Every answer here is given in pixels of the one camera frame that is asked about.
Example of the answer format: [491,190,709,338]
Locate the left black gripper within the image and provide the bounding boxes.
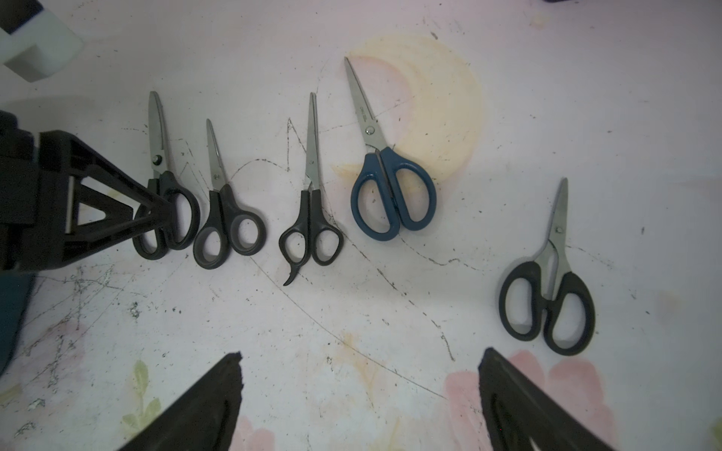
[1,111,177,272]

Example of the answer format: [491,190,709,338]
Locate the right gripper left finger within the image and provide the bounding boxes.
[122,353,243,451]

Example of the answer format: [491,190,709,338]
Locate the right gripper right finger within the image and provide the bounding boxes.
[479,348,610,450]

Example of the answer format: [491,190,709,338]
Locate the teal plastic storage box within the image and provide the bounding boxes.
[0,272,37,375]

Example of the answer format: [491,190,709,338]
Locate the small black hooked scissors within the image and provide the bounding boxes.
[278,92,344,287]

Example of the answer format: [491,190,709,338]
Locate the blue handled scissors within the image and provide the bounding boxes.
[344,58,437,242]

